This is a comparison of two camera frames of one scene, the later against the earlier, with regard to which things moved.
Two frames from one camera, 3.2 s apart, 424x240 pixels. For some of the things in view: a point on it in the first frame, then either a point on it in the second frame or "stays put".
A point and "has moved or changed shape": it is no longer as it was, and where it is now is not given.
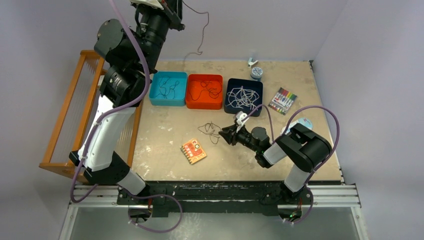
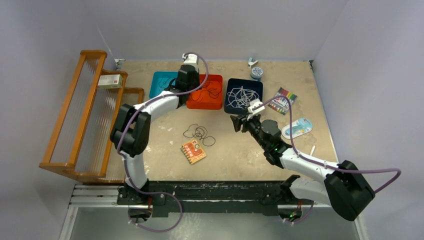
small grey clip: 252,62 stays put
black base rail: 214,198 stays put
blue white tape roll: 257,73 stays put
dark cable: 203,32 has moved or changed shape
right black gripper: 230,134 to 238,120
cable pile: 213,130 to 195,131
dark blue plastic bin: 243,95 stays put
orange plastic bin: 204,91 stays put
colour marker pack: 282,100 stays put
